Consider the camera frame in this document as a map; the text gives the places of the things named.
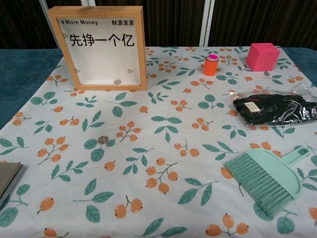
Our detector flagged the green bristle hand brush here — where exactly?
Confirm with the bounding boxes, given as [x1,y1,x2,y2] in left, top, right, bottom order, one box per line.
[222,152,294,219]

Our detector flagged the floral print tablecloth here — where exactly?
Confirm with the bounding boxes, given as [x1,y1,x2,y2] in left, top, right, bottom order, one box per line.
[0,46,317,238]

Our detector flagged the orange cylinder pink cap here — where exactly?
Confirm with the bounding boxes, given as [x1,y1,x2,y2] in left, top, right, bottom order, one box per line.
[203,54,219,76]

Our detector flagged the dark slatted partition panel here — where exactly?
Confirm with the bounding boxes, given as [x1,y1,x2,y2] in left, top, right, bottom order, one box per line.
[0,0,42,50]
[213,0,317,48]
[48,0,85,8]
[95,0,201,48]

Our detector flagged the black gloves in plastic bag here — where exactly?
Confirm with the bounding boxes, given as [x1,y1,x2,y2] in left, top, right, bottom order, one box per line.
[222,83,317,129]

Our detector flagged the pink foam cube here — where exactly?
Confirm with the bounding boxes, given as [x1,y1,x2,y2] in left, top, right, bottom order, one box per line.
[245,43,281,72]

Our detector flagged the silver digital scale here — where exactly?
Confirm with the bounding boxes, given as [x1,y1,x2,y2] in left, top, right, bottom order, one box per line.
[0,162,26,208]

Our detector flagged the wooden coin bank frame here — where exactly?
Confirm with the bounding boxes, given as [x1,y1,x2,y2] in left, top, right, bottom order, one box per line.
[48,6,148,91]

